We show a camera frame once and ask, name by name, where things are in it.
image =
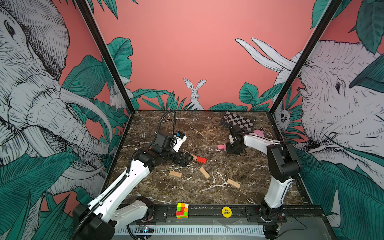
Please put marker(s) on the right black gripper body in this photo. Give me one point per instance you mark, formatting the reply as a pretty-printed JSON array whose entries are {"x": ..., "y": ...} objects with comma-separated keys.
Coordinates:
[{"x": 233, "y": 148}]

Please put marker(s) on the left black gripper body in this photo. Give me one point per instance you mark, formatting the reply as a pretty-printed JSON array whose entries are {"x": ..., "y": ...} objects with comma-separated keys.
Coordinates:
[{"x": 176, "y": 158}]

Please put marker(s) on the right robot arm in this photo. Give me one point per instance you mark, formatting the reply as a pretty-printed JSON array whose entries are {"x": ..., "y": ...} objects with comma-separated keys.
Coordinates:
[{"x": 283, "y": 163}]

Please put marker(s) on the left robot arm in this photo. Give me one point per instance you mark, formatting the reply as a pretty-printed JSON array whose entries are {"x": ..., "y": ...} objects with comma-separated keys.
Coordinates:
[{"x": 103, "y": 216}]

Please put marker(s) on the pink round button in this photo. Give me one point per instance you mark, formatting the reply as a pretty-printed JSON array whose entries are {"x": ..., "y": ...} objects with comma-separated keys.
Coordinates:
[{"x": 259, "y": 133}]

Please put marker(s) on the folded checkered chess board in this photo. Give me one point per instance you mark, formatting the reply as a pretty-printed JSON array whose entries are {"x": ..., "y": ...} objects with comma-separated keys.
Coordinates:
[{"x": 230, "y": 119}]

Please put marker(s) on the colourful puzzle cube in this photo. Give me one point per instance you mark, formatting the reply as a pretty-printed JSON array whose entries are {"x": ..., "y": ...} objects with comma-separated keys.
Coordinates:
[{"x": 182, "y": 211}]

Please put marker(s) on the yellow big blind chip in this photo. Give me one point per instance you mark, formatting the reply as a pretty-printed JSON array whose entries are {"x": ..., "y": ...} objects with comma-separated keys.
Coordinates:
[{"x": 226, "y": 212}]

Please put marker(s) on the small circuit board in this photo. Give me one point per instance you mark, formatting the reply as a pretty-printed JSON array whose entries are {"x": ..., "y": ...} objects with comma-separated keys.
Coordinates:
[{"x": 145, "y": 230}]

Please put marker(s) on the white perforated strip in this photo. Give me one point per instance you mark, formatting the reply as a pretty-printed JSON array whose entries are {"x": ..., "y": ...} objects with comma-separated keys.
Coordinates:
[{"x": 176, "y": 230}]

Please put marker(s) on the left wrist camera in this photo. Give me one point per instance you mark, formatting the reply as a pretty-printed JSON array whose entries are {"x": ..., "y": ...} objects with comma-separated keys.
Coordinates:
[{"x": 165, "y": 142}]

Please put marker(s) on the black front rail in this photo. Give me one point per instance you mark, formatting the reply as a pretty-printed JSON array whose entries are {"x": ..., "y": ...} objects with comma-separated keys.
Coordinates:
[{"x": 161, "y": 213}]

